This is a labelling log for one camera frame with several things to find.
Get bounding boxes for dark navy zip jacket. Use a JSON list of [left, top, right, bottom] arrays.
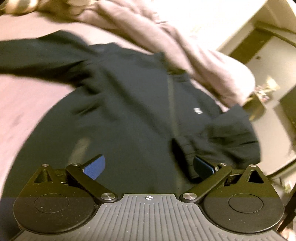
[[1, 31, 260, 198]]

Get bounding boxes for yellow side table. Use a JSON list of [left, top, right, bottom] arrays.
[[243, 92, 265, 121]]

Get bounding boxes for purple duvet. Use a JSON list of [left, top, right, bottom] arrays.
[[37, 1, 255, 108]]

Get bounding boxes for purple bed sheet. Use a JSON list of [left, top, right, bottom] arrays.
[[1, 11, 146, 184]]

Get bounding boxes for dark wall television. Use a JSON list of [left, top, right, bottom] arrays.
[[280, 86, 296, 128]]

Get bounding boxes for wrapped flower bouquet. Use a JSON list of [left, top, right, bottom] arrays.
[[254, 76, 280, 102]]

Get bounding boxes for dark door frame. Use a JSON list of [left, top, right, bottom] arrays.
[[228, 28, 273, 64]]

